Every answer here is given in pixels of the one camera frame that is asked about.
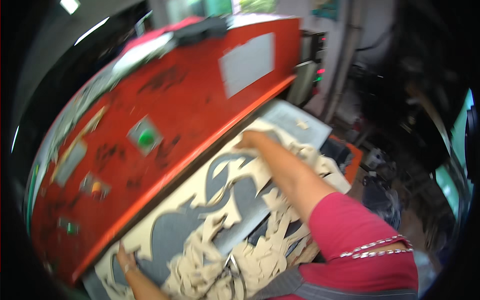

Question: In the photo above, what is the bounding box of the person's right hand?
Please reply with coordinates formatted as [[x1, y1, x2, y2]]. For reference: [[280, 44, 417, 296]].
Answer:
[[234, 130, 271, 158]]

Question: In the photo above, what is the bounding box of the person's left hand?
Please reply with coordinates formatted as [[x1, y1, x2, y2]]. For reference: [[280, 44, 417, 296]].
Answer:
[[115, 242, 140, 277]]

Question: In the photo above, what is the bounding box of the cream cut-out material sheet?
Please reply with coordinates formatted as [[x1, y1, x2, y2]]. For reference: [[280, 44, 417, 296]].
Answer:
[[94, 119, 352, 298]]

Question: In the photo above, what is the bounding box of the light grey flat board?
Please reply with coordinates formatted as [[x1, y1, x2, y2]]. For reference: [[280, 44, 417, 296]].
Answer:
[[259, 99, 334, 151]]

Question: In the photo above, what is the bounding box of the grey cutting board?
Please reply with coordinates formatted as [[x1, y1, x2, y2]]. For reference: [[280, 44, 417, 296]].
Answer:
[[82, 152, 312, 300]]

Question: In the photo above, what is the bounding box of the red cutting press machine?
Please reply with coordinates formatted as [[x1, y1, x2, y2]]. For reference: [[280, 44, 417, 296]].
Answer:
[[28, 14, 303, 286]]

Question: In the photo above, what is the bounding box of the grey label plate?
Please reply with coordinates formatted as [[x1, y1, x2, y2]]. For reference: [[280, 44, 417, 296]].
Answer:
[[218, 32, 276, 100]]

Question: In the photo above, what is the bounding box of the round green push button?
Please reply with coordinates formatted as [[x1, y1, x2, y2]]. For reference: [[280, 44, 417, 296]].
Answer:
[[137, 128, 157, 148]]

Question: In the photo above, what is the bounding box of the control box with indicator lights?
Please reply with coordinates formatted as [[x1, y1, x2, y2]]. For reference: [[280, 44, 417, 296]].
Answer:
[[287, 30, 328, 107]]

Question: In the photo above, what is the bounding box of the pile of cream scraps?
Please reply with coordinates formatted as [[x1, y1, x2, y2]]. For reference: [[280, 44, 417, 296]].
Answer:
[[161, 187, 322, 300]]

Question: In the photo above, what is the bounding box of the black item on machine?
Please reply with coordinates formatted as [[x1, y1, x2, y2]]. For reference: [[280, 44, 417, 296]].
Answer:
[[173, 16, 230, 46]]

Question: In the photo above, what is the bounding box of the dark clutter heap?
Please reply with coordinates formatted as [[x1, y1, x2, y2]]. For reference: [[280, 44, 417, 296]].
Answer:
[[337, 22, 469, 271]]

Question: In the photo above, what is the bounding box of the person's body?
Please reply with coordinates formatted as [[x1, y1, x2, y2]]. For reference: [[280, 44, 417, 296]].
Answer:
[[247, 192, 421, 300]]

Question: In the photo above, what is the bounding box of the ceiling light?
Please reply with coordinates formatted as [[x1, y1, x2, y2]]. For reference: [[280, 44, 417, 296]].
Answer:
[[59, 0, 82, 16], [73, 16, 111, 47]]

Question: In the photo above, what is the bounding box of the white wall pipe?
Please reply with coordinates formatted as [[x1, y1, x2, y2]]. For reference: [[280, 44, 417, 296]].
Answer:
[[323, 0, 365, 124]]

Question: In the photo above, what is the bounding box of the teal wall poster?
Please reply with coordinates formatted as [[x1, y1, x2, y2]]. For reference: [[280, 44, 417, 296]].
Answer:
[[310, 0, 341, 22]]

